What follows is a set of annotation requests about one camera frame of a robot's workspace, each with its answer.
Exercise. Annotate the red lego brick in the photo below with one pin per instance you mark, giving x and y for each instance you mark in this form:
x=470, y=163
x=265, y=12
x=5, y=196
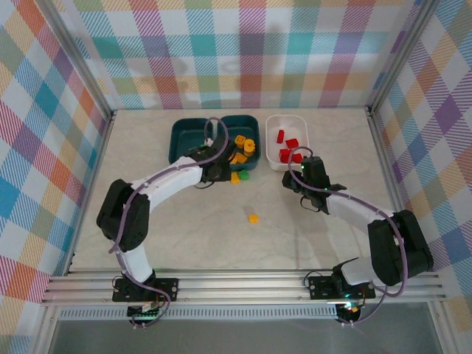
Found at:
x=297, y=158
x=280, y=136
x=292, y=143
x=285, y=155

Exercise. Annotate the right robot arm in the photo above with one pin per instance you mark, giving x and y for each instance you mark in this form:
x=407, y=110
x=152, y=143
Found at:
x=398, y=250

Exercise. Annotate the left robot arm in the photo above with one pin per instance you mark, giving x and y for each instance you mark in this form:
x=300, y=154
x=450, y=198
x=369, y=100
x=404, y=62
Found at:
x=121, y=217

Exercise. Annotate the teal plastic container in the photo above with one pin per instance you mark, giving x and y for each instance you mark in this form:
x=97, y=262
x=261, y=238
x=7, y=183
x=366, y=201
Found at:
x=239, y=125
x=184, y=136

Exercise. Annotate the green lego brick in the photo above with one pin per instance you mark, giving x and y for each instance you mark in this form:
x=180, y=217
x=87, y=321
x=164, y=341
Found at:
x=243, y=175

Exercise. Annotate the white plastic container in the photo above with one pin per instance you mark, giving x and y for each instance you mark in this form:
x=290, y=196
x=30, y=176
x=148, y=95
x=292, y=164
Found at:
x=295, y=129

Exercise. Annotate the small yellow lego brick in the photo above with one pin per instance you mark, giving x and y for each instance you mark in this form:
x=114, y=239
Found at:
x=253, y=218

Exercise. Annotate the controller circuit board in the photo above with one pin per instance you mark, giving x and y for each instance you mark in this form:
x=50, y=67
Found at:
x=350, y=309
x=145, y=313

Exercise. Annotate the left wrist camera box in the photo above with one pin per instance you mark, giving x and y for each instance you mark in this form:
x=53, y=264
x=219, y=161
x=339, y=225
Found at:
x=210, y=142

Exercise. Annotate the aluminium side rail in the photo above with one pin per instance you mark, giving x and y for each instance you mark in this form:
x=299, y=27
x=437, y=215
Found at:
x=387, y=162
x=97, y=162

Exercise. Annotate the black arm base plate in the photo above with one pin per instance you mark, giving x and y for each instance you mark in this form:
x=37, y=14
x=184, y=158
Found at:
x=167, y=287
x=321, y=287

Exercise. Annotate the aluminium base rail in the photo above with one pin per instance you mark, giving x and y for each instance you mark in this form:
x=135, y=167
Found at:
x=239, y=287

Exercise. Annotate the aluminium frame post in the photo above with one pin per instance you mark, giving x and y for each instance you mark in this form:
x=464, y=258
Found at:
x=75, y=55
x=402, y=55

